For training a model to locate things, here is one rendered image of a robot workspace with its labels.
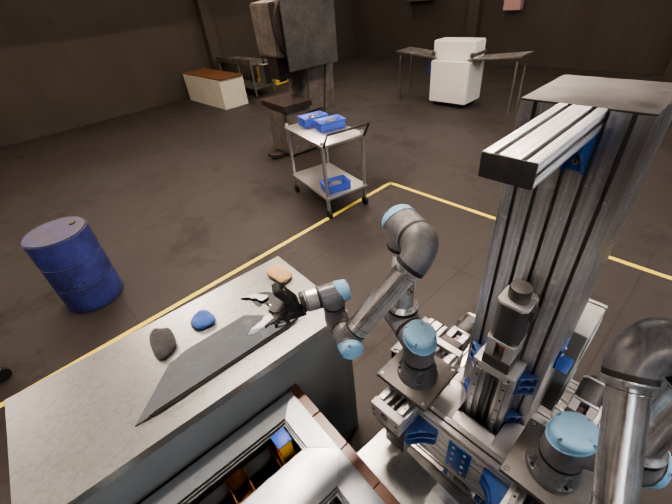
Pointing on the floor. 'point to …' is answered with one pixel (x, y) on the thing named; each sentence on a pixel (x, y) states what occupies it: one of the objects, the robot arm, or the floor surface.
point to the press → (296, 62)
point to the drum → (73, 263)
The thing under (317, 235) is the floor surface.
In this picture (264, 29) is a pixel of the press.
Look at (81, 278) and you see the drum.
